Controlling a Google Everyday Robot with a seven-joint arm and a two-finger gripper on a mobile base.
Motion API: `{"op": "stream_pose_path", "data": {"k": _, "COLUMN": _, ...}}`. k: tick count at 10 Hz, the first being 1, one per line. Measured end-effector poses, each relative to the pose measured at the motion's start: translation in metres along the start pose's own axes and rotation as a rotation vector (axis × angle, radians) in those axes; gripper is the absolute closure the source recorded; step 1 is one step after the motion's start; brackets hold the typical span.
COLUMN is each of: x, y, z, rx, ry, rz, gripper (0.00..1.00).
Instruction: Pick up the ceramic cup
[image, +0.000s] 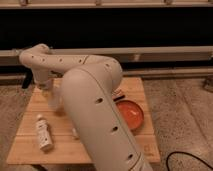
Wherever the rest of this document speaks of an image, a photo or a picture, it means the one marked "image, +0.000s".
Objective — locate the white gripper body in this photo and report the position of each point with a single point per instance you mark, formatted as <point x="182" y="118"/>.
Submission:
<point x="43" y="79"/>

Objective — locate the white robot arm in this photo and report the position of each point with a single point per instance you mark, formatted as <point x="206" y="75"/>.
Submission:
<point x="86" y="90"/>

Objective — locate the white plastic bottle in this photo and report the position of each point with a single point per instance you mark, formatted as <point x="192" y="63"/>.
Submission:
<point x="43" y="134"/>

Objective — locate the wooden table board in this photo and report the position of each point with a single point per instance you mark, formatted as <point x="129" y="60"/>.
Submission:
<point x="66" y="148"/>

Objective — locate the orange plate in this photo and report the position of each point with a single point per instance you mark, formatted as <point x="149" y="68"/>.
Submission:
<point x="132" y="113"/>

